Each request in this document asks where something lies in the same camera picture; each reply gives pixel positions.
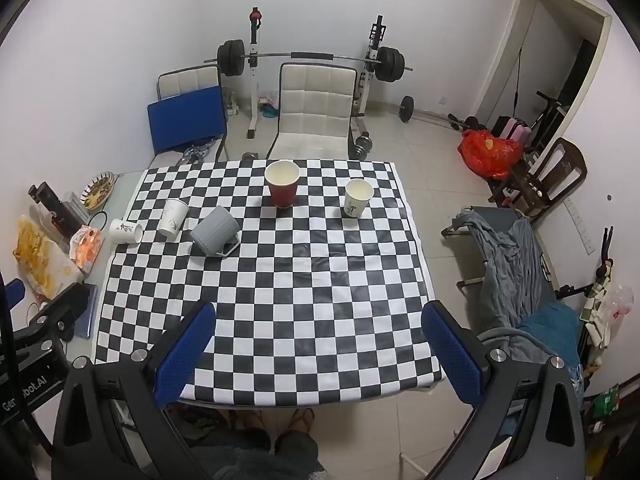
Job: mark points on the yellow snack bag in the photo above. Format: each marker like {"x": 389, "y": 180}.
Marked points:
{"x": 40, "y": 255}

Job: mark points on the blue notebook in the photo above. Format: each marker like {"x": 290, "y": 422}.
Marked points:
{"x": 86, "y": 312}

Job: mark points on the red plastic bag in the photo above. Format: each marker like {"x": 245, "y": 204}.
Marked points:
{"x": 487, "y": 152}

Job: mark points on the grey ribbed mug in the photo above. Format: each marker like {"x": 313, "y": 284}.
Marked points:
{"x": 212, "y": 232}

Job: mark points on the clear plastic bag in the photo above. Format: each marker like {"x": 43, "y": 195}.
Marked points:
{"x": 612, "y": 310}

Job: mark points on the white printed paper cup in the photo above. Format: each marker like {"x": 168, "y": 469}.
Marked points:
{"x": 171, "y": 220}
{"x": 356, "y": 206}

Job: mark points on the dark wooden chair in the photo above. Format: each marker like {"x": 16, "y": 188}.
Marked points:
{"x": 562, "y": 167}

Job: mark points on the black kitchen appliance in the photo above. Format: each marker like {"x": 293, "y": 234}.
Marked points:
{"x": 57, "y": 207}

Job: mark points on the teal blanket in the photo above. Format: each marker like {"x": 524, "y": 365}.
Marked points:
{"x": 552, "y": 332}

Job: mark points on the short barbell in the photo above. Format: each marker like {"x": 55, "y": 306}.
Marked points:
{"x": 406, "y": 108}

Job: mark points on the black exercise machine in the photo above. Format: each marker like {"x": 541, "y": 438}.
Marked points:
{"x": 547, "y": 110}

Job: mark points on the white padded chair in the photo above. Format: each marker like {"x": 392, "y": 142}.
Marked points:
{"x": 312, "y": 105}
{"x": 187, "y": 77}

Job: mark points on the white door frame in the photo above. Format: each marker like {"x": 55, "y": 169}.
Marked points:
{"x": 510, "y": 25}

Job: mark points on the folding cot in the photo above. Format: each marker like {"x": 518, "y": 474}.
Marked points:
{"x": 495, "y": 217}

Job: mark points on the long barbell with black plates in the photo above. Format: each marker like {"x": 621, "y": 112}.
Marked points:
{"x": 390, "y": 64}

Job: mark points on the small white paper cup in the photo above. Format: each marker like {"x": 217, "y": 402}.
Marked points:
{"x": 125, "y": 231}

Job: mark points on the green packet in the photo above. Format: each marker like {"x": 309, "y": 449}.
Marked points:
{"x": 610, "y": 402}

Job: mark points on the blue cushion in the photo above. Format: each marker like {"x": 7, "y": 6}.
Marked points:
{"x": 185, "y": 117}

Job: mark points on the person's legs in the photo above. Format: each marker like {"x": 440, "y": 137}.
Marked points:
{"x": 265, "y": 452}

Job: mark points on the black dumbbell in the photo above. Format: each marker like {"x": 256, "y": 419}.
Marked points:
{"x": 362, "y": 145}
{"x": 250, "y": 156}

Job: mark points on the grey blanket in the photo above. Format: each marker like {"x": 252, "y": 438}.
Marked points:
{"x": 510, "y": 270}

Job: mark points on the white weight bench rack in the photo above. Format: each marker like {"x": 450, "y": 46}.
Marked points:
{"x": 254, "y": 85}

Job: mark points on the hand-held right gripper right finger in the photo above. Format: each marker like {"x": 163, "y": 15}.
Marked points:
{"x": 452, "y": 355}

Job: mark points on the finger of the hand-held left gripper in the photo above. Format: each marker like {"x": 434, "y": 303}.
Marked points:
{"x": 57, "y": 315}
{"x": 11, "y": 294}

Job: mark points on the white wall sockets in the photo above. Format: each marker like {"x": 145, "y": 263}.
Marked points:
{"x": 584, "y": 230}

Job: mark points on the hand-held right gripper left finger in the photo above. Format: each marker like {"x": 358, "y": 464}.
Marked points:
{"x": 184, "y": 355}

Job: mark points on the red cup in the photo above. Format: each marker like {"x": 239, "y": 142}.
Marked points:
{"x": 282, "y": 195}

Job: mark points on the black white checkered tablecloth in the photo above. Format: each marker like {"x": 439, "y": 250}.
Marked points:
{"x": 300, "y": 285}

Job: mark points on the pink suitcase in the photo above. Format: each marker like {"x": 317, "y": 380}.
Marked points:
{"x": 510, "y": 130}

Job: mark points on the orange snack packet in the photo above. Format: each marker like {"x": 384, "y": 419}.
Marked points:
{"x": 86, "y": 250}

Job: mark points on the plate of snacks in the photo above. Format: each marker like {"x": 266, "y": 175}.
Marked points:
{"x": 97, "y": 190}

